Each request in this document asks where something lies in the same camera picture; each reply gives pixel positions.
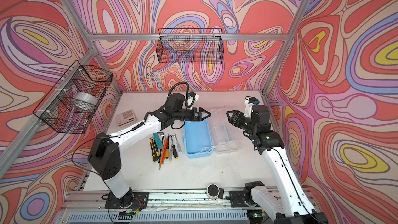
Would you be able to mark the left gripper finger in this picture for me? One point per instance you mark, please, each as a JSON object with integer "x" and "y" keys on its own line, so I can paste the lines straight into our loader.
{"x": 202, "y": 111}
{"x": 203, "y": 116}

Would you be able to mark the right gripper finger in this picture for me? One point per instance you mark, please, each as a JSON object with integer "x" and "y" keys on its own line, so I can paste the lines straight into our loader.
{"x": 233, "y": 113}
{"x": 233, "y": 120}

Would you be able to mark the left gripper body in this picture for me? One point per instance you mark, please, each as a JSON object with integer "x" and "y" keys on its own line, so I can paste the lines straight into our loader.
{"x": 187, "y": 115}

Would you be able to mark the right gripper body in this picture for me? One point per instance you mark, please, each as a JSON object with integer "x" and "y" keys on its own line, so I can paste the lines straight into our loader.
{"x": 244, "y": 123}

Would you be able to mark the clear toolbox lid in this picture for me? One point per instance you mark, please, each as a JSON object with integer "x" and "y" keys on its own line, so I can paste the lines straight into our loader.
{"x": 223, "y": 134}

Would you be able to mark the light blue plastic toolbox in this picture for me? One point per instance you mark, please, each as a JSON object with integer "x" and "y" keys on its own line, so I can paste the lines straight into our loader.
{"x": 197, "y": 139}

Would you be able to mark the red handled hex key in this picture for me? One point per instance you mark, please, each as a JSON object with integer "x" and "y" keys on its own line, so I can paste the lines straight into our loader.
{"x": 163, "y": 139}

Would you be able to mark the orange handled hex key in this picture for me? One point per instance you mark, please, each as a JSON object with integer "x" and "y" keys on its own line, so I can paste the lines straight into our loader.
{"x": 162, "y": 158}

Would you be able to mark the yellow black utility knife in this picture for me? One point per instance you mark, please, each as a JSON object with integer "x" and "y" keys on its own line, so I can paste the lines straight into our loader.
{"x": 154, "y": 150}

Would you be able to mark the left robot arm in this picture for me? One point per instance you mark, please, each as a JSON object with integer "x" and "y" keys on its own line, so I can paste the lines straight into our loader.
{"x": 106, "y": 151}

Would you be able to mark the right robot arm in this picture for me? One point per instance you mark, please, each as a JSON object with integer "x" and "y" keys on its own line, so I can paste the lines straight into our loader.
{"x": 294, "y": 206}

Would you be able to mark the black yellow screwdriver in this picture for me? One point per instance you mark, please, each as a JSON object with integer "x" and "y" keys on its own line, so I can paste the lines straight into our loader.
{"x": 174, "y": 151}

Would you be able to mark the teal utility knife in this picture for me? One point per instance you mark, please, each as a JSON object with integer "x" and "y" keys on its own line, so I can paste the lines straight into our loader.
{"x": 158, "y": 139}

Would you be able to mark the round black white knob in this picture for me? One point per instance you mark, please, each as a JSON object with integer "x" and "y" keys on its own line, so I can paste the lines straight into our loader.
{"x": 213, "y": 191}

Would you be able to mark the white tape roll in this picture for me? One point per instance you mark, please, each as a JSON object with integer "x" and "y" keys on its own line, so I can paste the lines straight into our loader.
{"x": 85, "y": 102}

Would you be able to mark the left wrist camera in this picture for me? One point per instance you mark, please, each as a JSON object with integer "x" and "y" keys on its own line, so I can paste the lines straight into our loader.
{"x": 192, "y": 97}

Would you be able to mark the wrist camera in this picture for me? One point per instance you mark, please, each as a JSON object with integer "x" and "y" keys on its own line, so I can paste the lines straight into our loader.
{"x": 249, "y": 103}
{"x": 192, "y": 97}

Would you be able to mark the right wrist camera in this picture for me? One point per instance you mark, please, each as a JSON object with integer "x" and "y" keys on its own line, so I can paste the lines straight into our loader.
{"x": 249, "y": 103}

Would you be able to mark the yellow handled screwdriver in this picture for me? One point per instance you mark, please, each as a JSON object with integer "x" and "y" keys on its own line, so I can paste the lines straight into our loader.
{"x": 167, "y": 152}

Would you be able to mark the back black wire basket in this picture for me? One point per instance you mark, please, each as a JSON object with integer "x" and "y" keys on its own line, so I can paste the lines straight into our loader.
{"x": 190, "y": 46}

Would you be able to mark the black wire basket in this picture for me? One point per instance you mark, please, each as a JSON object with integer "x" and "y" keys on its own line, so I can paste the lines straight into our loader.
{"x": 190, "y": 46}
{"x": 82, "y": 89}

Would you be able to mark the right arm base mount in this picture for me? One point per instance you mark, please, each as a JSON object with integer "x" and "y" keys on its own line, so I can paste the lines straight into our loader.
{"x": 239, "y": 198}

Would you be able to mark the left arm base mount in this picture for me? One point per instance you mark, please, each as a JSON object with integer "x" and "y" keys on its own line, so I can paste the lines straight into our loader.
{"x": 133, "y": 200}

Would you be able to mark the left black wire basket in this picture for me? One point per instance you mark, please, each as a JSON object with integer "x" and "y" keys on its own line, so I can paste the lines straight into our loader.
{"x": 82, "y": 89}

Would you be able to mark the aluminium front rail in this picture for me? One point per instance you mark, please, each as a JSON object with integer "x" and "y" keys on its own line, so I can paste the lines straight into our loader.
{"x": 158, "y": 200}

